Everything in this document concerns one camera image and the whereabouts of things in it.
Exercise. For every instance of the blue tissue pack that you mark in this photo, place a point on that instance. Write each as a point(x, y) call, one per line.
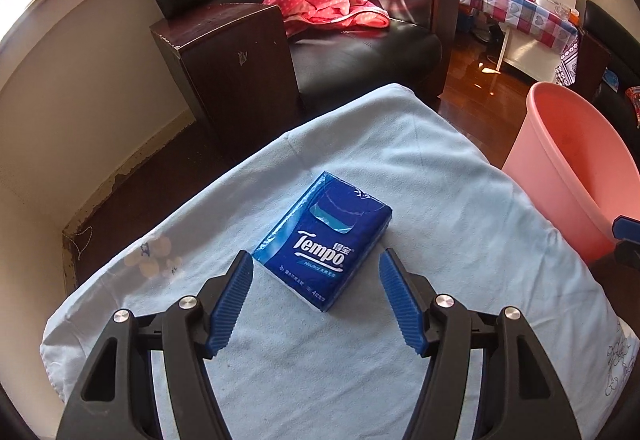
point(325, 240)

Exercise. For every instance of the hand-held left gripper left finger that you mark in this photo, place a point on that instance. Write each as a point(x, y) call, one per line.
point(232, 305)

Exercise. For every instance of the black leather armchair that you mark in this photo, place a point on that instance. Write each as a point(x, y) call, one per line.
point(350, 55)

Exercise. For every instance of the red patterned cloth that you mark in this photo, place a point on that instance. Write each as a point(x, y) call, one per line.
point(325, 2)

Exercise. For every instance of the black chair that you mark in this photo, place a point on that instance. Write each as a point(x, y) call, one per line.
point(615, 35)

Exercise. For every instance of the pink plastic bucket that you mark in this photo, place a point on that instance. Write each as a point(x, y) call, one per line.
point(555, 170)

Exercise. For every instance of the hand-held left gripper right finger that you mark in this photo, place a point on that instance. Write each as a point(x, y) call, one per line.
point(400, 300)

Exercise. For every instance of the light blue blanket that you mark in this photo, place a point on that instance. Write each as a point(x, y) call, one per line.
point(450, 230)

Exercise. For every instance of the table with checkered cloth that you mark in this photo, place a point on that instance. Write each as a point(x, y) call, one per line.
point(520, 15)

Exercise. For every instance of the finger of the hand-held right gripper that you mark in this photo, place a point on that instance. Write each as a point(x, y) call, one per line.
point(629, 226)
point(630, 255)

